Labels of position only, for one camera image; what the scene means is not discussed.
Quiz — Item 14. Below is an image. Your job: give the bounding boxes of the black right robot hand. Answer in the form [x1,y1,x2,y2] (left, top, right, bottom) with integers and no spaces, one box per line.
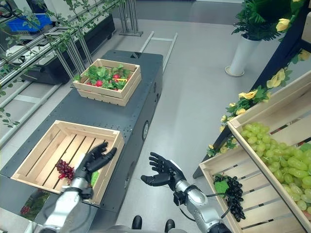
[140,152,187,191]

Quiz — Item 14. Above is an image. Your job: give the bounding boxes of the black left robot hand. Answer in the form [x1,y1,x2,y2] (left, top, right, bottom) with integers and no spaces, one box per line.
[81,141,118,173]

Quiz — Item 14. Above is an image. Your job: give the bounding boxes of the empty wooden slat crate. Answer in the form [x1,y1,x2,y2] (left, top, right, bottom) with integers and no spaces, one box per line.
[11,120,125,206]

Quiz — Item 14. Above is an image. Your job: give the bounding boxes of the red grape bunch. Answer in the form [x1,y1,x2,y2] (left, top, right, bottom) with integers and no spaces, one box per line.
[55,159,75,184]

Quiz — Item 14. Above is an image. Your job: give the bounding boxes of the dark grey metal cabinet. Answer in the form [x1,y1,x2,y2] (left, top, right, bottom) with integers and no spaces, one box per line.
[0,50,164,233]

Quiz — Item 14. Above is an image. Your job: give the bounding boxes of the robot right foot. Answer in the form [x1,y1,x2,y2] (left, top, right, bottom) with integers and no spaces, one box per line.
[164,219,175,233]

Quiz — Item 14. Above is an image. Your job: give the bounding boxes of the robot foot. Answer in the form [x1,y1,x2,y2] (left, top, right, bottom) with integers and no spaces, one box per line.
[164,219,175,233]
[131,215,142,230]

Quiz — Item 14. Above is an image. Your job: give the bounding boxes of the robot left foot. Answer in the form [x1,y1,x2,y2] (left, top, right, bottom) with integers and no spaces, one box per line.
[131,215,142,230]

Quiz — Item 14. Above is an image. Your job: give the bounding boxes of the black grape bunch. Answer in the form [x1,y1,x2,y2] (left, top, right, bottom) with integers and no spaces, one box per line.
[213,175,246,223]

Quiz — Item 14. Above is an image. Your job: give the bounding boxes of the wooden crate with vegetables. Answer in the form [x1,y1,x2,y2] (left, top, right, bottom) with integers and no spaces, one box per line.
[72,58,142,107]

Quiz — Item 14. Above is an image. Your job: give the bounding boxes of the red radishes with green leaves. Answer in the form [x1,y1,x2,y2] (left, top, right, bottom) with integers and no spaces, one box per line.
[73,64,133,92]

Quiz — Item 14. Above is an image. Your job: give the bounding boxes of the wooden crate with black grapes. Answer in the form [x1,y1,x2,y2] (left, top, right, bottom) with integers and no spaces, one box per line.
[198,145,307,233]

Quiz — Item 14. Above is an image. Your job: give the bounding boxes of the black machine base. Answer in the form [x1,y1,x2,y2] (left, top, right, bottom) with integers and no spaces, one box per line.
[20,13,116,85]

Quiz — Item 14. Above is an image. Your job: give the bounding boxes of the yellow rose garland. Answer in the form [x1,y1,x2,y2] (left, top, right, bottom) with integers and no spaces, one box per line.
[206,18,311,157]

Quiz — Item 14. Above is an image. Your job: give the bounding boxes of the pile of green grapes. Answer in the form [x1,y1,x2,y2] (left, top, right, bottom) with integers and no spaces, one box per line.
[240,122,311,211]

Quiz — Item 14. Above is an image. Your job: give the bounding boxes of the wooden crate with green grapes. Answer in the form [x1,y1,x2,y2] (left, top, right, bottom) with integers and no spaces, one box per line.
[227,70,311,233]

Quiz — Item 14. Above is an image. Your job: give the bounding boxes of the tall white plant pot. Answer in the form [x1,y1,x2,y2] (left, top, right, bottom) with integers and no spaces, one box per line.
[225,33,262,77]

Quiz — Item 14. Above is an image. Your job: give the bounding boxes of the green leafy vine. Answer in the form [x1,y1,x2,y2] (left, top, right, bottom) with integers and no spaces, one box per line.
[0,0,127,129]

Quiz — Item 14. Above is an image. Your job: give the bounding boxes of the aluminium rack with rails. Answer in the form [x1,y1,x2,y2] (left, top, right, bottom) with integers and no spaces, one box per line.
[116,0,142,37]

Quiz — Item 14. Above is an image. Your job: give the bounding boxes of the blue plastic bin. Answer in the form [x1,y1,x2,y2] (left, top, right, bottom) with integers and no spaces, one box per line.
[6,15,53,33]

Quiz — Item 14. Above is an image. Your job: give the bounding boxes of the green potted plant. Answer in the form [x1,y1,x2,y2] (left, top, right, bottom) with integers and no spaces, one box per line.
[231,0,307,42]

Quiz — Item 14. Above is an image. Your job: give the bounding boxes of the aluminium frame on floor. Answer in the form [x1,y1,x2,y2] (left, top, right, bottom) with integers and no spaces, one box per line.
[139,31,178,73]

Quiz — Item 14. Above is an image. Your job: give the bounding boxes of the dark blue shelf frame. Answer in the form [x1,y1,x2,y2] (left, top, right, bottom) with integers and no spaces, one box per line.
[193,0,311,180]

